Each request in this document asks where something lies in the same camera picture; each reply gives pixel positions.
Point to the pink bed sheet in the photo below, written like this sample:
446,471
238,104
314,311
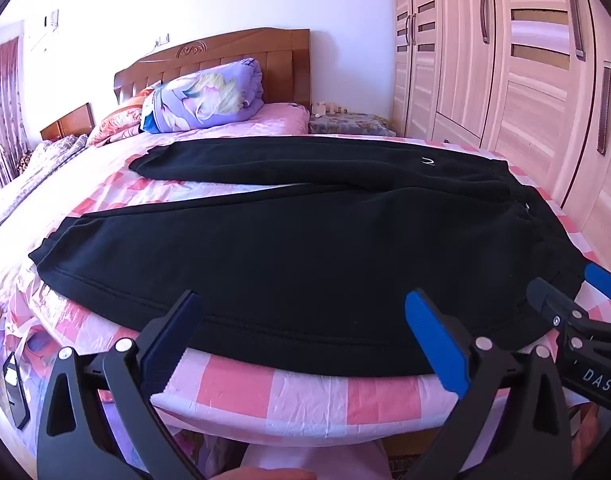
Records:
275,120

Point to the person's left hand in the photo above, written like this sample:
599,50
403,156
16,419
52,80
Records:
265,476

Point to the light wooden wardrobe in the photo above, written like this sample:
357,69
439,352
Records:
460,60

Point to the small white bottle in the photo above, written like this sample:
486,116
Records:
319,107

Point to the patterned curtain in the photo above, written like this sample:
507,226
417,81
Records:
5,100

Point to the black framed device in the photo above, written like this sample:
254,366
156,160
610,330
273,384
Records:
16,395

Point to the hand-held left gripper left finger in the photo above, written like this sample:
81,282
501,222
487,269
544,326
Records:
173,340

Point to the black pants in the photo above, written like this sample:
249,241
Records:
285,240

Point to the orange floral pillow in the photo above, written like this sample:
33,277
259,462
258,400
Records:
115,125

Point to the grey floral blanket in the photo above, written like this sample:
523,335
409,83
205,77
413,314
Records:
35,160

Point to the large wooden headboard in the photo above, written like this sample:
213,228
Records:
280,60

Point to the white wall socket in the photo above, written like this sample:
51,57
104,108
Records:
161,40

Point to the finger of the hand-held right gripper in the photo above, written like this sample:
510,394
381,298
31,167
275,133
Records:
550,300
605,280

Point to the small wooden headboard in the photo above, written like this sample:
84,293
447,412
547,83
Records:
70,120

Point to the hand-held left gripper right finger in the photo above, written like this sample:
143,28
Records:
435,345

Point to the folded purple floral quilt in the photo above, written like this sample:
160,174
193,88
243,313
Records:
210,95

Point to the nightstand with floral cloth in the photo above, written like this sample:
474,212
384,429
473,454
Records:
345,122

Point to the pink checkered plastic bed cover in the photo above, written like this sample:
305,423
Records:
285,400

